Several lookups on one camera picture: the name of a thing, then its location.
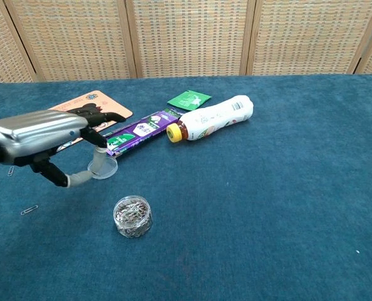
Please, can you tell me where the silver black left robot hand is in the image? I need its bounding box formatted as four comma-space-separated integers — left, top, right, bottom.
0, 103, 127, 189

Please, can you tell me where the clear jar of paperclips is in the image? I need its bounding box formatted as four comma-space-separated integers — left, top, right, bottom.
112, 194, 153, 239

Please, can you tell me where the orange cartoon girl pad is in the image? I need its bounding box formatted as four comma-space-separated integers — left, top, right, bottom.
49, 90, 133, 154

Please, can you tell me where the clear round plastic lid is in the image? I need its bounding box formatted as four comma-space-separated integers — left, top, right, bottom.
87, 156, 119, 180

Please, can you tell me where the purple flat carton box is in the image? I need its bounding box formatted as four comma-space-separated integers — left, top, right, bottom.
106, 108, 183, 157

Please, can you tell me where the green foil sachet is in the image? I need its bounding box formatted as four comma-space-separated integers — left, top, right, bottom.
167, 90, 212, 112

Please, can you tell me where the woven rattan folding screen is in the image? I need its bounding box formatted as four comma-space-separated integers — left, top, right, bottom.
0, 0, 372, 85

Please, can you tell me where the white bottle yellow cap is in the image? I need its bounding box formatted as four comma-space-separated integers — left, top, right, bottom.
166, 95, 255, 144

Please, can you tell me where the blue table cloth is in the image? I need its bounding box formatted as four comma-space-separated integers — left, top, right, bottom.
0, 74, 372, 301

